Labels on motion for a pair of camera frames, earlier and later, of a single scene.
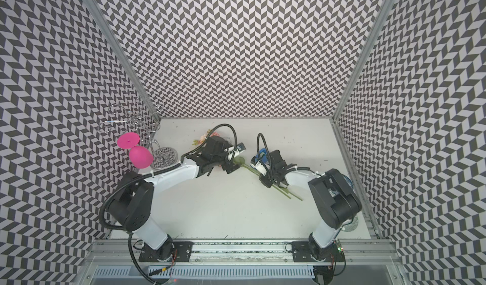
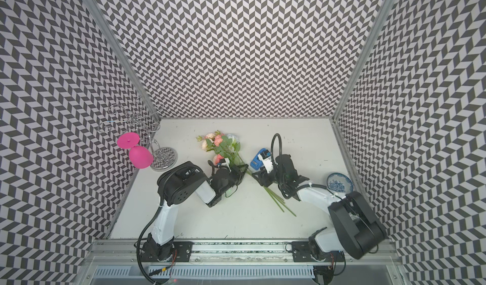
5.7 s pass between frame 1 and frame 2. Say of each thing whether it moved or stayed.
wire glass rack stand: stayed
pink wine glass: stayed
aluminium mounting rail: stayed
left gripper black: moved
